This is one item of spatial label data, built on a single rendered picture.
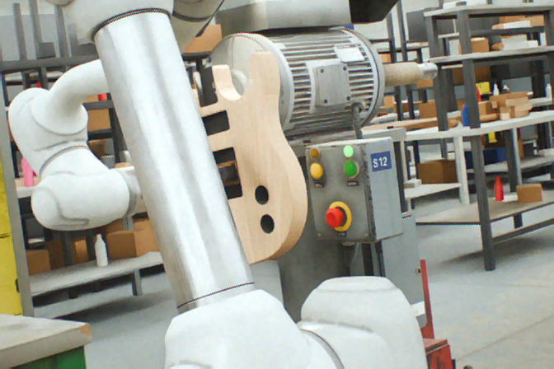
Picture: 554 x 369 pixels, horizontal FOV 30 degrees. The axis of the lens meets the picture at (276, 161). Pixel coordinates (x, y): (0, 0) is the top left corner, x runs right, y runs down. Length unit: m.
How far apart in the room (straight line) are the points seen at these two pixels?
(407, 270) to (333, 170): 0.39
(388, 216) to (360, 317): 0.78
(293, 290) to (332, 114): 0.43
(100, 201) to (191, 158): 0.55
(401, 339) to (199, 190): 0.32
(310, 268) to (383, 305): 1.09
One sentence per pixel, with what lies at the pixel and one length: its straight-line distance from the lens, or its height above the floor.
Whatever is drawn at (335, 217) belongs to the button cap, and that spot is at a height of 0.98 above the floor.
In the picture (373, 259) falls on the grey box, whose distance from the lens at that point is 2.32.
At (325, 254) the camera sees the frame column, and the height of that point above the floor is 0.86.
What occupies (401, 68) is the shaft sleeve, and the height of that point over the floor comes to 1.26.
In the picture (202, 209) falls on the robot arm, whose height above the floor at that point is 1.10.
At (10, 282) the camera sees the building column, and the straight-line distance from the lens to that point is 2.95.
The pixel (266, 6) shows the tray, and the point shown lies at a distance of 2.28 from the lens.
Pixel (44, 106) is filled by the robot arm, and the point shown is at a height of 1.26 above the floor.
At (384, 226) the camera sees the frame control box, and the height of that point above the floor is 0.95.
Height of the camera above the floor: 1.22
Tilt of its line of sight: 3 degrees down
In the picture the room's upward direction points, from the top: 7 degrees counter-clockwise
